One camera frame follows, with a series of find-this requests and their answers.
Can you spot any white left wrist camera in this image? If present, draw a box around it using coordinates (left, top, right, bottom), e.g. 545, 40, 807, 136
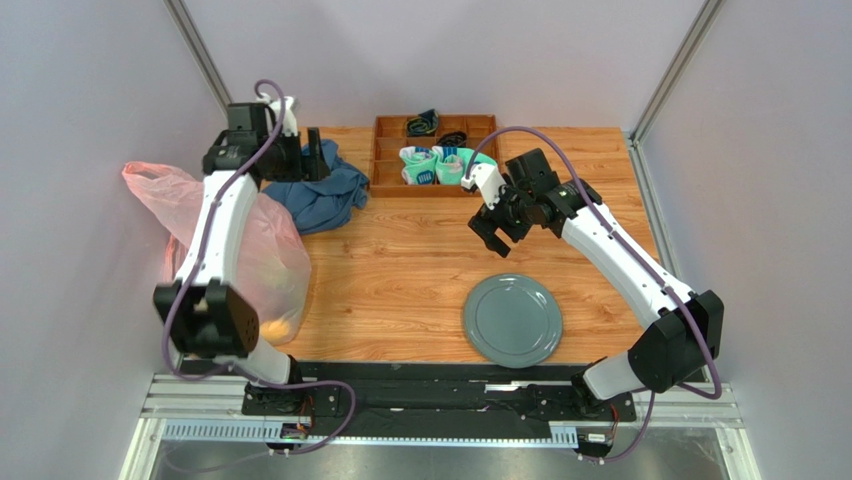
256, 93, 299, 137

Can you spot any teal white sock right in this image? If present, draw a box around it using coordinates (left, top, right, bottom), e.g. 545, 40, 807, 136
432, 146, 497, 185

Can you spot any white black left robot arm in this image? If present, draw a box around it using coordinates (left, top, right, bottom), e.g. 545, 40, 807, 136
153, 96, 330, 389

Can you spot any grey round plate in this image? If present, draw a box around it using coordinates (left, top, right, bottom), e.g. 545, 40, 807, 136
462, 274, 563, 369

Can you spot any yellow fake fruit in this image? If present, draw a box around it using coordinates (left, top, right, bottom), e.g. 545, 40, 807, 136
260, 318, 294, 343

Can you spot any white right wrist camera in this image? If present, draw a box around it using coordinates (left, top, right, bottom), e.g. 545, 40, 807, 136
460, 163, 506, 210

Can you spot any pink translucent plastic bag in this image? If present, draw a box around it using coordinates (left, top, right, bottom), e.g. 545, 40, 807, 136
122, 161, 312, 341

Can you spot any teal white sock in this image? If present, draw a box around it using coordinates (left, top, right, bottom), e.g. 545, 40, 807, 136
399, 146, 439, 186
432, 146, 497, 185

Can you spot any black rolled sock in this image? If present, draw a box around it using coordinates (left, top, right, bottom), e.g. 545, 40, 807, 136
436, 130, 468, 148

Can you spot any wooden compartment tray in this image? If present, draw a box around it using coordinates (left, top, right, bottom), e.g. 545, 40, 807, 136
369, 113, 498, 198

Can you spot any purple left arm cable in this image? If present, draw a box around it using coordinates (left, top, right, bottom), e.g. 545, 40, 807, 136
159, 79, 357, 457

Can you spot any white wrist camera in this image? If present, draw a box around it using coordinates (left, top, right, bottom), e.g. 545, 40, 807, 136
460, 163, 506, 210
256, 93, 299, 137

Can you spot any aluminium frame rail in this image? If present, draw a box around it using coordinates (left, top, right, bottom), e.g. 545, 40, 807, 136
120, 362, 761, 479

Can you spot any teal white sock left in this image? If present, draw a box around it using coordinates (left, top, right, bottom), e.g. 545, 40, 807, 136
399, 146, 439, 186

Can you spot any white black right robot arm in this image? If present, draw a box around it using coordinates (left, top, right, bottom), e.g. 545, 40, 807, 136
461, 149, 724, 407

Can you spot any blue crumpled cloth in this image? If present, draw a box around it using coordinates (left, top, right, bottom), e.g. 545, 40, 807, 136
262, 140, 368, 236

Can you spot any dark rolled sock back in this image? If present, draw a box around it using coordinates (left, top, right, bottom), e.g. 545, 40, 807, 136
405, 109, 440, 137

